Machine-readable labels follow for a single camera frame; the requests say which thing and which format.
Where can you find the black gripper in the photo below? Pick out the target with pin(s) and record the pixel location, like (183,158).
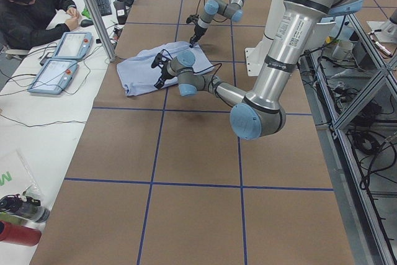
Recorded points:
(163,75)
(197,31)

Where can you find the light blue striped shirt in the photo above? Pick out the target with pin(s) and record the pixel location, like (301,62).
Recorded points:
(138,77)

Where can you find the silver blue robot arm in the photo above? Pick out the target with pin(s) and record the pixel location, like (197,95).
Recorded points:
(257,113)
(232,11)

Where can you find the black computer mouse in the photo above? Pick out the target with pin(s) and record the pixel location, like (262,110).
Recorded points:
(86,23)

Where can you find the far teach pendant tablet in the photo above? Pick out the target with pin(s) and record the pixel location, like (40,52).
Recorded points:
(73,46)

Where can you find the teach pendant tablet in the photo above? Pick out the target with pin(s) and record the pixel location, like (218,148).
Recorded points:
(54,77)
(73,46)

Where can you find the black computer keyboard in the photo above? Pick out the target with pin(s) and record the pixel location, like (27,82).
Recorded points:
(104,7)

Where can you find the near teach pendant tablet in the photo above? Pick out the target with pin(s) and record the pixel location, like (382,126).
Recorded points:
(54,77)

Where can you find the seated person black jacket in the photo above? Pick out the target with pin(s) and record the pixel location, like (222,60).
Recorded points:
(30,23)

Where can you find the clear grey water bottle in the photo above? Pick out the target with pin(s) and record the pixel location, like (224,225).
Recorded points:
(24,207)

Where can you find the red water bottle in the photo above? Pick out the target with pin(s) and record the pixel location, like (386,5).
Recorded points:
(19,235)

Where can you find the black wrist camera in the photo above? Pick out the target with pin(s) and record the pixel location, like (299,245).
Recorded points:
(161,59)
(192,19)

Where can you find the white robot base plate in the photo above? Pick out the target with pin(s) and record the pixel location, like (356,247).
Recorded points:
(255,59)

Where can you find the grey aluminium frame post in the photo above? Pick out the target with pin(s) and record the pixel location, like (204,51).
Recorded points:
(100,28)

